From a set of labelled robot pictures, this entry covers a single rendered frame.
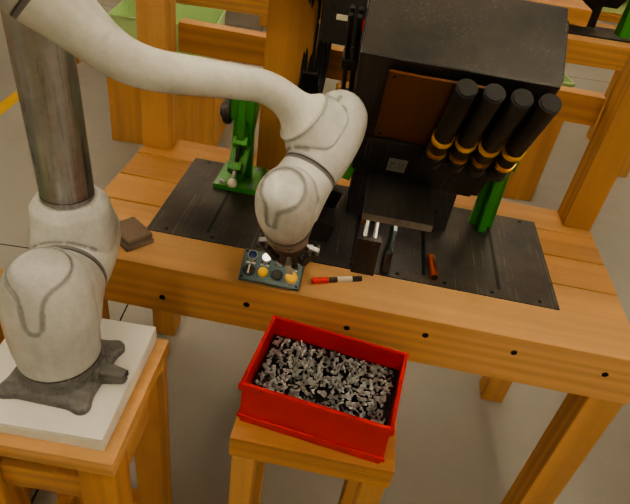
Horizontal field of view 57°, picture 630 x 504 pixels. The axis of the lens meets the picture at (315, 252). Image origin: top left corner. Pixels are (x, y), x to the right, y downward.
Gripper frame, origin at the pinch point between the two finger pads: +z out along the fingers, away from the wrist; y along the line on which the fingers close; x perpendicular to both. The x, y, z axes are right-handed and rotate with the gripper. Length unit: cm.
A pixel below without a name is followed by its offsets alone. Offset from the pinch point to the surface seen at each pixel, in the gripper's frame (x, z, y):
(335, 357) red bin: -17.6, 5.9, 13.9
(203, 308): -9.8, 21.3, -21.1
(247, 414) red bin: -33.5, 0.3, -1.9
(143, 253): -0.4, 14.6, -37.8
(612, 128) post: 64, 21, 80
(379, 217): 13.9, -2.8, 17.6
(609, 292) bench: 19, 31, 86
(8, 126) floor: 114, 205, -213
